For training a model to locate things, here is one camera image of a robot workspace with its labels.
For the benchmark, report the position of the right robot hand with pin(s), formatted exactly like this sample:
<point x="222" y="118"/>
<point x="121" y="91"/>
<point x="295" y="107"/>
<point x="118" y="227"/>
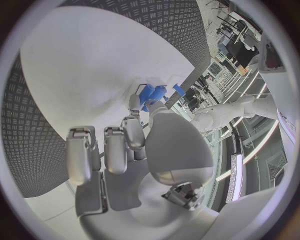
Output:
<point x="173" y="142"/>

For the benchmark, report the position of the white task board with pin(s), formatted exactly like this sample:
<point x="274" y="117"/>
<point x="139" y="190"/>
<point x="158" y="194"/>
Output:
<point x="89" y="61"/>

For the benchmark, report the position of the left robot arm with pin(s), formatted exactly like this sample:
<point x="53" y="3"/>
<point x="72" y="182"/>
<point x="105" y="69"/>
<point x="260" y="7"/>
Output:
<point x="225" y="110"/>

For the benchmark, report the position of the blue block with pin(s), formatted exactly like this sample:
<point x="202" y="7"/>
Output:
<point x="179" y="90"/>

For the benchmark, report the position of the desk with black screen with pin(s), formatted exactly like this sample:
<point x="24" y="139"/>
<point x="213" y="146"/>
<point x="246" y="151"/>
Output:
<point x="242" y="50"/>

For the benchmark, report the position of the blue long cylinder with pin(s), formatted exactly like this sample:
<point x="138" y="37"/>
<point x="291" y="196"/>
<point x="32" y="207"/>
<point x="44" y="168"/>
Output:
<point x="158" y="93"/>
<point x="145" y="92"/>

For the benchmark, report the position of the glowing light bar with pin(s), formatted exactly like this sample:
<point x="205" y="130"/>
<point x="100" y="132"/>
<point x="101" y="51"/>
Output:
<point x="235" y="178"/>

